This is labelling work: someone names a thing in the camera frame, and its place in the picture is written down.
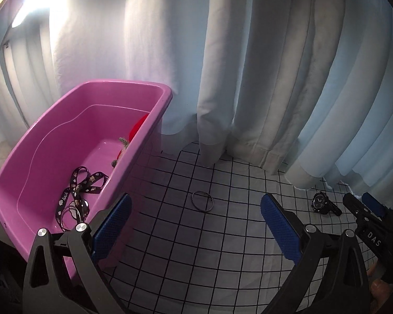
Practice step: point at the pink plastic bin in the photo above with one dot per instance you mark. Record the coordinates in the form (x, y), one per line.
(36, 157)

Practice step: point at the white black-grid tablecloth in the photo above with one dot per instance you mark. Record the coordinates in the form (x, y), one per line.
(216, 252)

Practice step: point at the red toy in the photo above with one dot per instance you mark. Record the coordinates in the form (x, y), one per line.
(137, 126)

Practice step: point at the cream thick curtain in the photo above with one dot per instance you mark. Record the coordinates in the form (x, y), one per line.
(216, 72)
(281, 72)

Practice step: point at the black digital wristwatch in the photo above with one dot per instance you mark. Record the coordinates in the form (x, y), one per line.
(321, 201)

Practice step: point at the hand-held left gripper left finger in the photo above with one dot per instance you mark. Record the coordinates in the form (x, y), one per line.
(113, 225)

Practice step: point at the person's right hand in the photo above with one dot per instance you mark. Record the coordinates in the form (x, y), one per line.
(378, 284)

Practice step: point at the silver metal bangle set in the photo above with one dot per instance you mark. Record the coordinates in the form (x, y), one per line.
(63, 219)
(192, 199)

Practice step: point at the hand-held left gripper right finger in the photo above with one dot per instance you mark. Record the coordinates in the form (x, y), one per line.
(280, 225)

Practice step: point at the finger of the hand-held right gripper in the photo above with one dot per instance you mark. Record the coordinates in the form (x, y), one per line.
(375, 204)
(357, 207)

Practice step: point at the white sheer curtain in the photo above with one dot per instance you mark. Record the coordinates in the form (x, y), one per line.
(101, 39)
(363, 88)

